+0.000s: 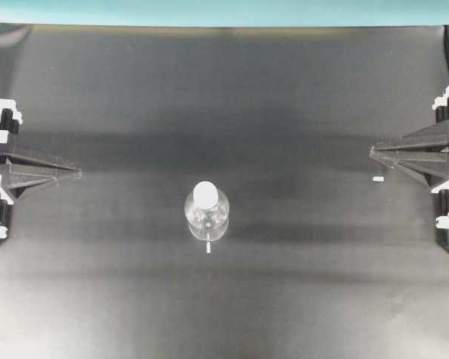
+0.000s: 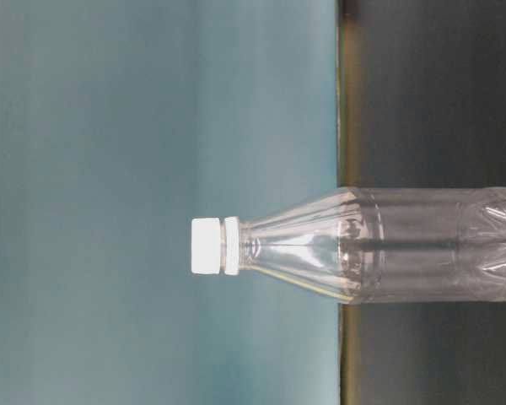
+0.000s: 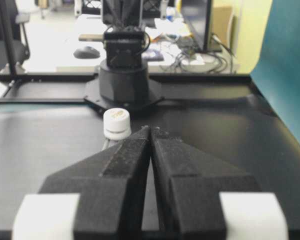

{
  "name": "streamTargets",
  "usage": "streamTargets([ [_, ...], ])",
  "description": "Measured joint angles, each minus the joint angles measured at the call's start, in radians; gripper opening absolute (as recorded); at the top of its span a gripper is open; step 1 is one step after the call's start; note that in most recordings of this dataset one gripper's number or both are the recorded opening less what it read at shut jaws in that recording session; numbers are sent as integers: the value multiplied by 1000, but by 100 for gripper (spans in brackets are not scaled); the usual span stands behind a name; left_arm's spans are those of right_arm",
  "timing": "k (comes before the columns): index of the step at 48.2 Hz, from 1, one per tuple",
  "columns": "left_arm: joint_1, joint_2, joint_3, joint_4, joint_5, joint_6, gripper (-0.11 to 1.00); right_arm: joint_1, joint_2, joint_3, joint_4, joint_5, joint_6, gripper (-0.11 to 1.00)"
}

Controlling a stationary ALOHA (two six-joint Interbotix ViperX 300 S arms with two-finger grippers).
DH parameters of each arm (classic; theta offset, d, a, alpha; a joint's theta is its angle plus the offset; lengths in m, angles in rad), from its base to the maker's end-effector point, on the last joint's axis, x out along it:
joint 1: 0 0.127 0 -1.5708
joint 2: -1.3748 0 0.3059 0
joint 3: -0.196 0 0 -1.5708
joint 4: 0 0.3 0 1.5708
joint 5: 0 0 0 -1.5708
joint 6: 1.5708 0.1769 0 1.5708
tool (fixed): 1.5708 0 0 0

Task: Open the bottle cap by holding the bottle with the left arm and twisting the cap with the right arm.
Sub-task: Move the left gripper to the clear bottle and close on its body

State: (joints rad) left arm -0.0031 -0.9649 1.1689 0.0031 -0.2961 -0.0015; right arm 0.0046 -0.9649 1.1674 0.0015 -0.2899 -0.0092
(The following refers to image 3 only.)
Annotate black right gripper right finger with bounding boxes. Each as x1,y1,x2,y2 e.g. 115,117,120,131
150,127,289,240

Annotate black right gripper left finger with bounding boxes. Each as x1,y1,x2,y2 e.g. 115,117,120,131
12,126,150,240

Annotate white bottle cap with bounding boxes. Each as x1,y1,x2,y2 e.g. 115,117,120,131
103,108,132,141

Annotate black computer mouse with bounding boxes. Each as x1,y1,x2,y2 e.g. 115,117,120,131
73,46,100,59

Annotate teal backdrop board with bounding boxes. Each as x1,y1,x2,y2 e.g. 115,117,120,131
251,0,300,143

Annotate black office chair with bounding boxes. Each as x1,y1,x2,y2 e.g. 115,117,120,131
0,0,30,77

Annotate black computer monitor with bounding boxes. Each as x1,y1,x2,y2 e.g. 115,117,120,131
181,0,222,53

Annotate tangled desk cables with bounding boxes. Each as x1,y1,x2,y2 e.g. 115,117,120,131
159,32,237,74

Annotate black aluminium frame rail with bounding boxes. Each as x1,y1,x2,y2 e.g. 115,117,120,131
0,72,96,106

